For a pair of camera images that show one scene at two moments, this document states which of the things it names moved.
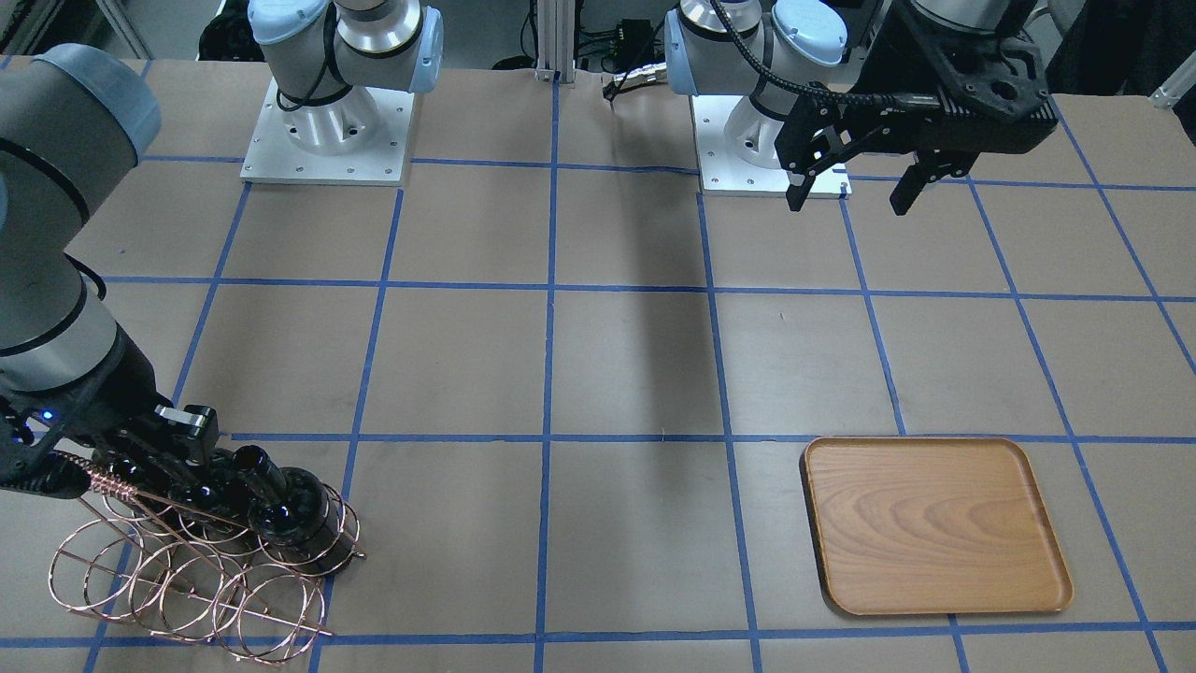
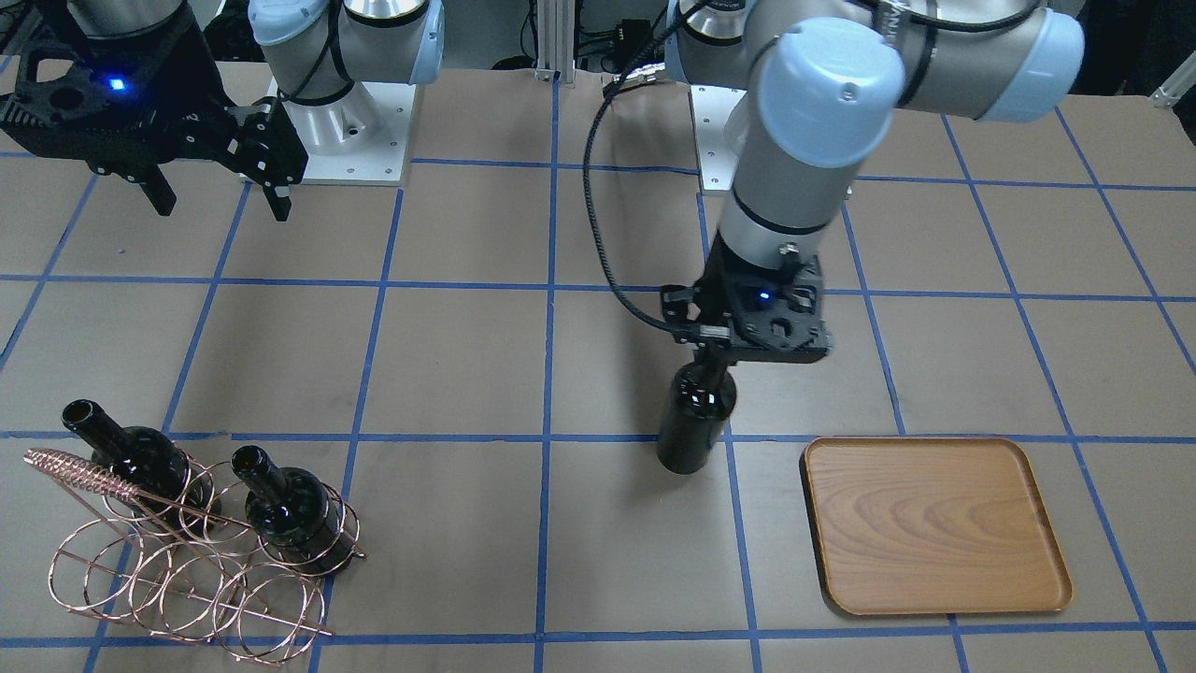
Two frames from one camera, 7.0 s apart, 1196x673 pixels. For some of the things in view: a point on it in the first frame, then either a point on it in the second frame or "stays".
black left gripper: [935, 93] → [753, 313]
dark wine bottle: [291, 513] stays
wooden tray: [931, 525] stays
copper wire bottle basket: [251, 580] stays
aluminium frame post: [555, 40] stays
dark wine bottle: [212, 495] → [703, 396]
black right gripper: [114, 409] → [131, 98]
